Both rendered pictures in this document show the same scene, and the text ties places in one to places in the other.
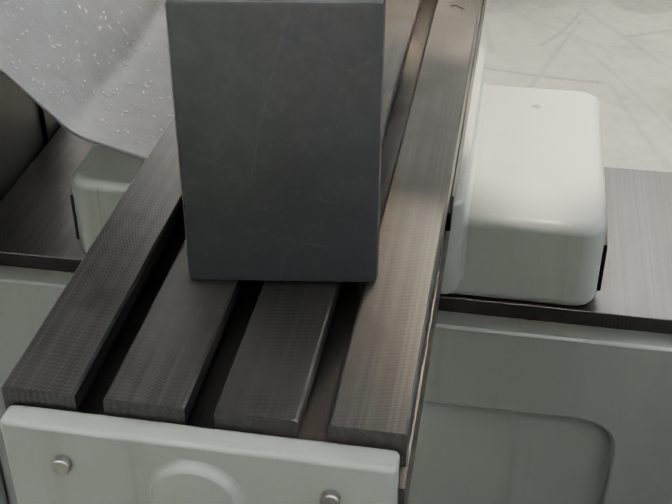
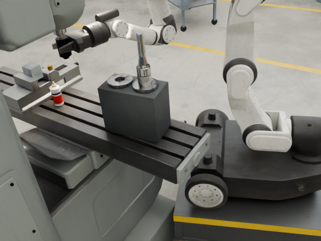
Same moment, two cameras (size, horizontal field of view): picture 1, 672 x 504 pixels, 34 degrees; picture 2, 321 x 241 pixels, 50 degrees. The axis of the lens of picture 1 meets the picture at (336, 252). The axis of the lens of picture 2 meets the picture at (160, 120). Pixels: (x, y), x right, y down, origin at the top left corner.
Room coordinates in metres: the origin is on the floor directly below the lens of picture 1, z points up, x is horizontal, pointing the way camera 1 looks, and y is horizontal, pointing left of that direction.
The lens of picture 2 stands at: (0.15, 0.94, 1.73)
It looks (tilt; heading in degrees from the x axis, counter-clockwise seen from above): 36 degrees down; 296
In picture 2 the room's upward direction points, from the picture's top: 5 degrees counter-clockwise
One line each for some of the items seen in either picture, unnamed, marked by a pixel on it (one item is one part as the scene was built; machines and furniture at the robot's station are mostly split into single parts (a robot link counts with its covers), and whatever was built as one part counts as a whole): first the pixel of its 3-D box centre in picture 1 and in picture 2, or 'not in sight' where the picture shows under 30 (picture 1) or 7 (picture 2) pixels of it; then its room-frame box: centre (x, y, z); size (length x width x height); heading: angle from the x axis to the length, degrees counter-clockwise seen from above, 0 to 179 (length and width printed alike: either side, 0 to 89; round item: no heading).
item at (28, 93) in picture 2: not in sight; (42, 81); (1.21, -0.08, 1.01); 0.35 x 0.15 x 0.11; 78
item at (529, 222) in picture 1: (351, 158); (85, 134); (0.98, -0.02, 0.81); 0.50 x 0.35 x 0.12; 80
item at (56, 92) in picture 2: not in sight; (56, 93); (1.09, -0.02, 1.01); 0.04 x 0.04 x 0.11
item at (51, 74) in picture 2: not in sight; (44, 71); (1.21, -0.11, 1.04); 0.12 x 0.06 x 0.04; 168
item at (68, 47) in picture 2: not in sight; (68, 48); (0.96, 0.00, 1.23); 0.06 x 0.02 x 0.03; 65
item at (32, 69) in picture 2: not in sight; (32, 71); (1.22, -0.06, 1.07); 0.06 x 0.05 x 0.06; 168
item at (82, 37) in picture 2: not in sight; (84, 38); (0.95, -0.10, 1.23); 0.13 x 0.12 x 0.10; 155
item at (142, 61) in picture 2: not in sight; (141, 49); (0.63, 0.03, 1.27); 0.03 x 0.03 x 0.11
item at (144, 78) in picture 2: not in sight; (144, 75); (0.63, 0.03, 1.18); 0.05 x 0.05 x 0.06
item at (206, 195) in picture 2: not in sight; (206, 191); (0.46, -0.14, 0.50); 0.20 x 0.05 x 0.20; 13
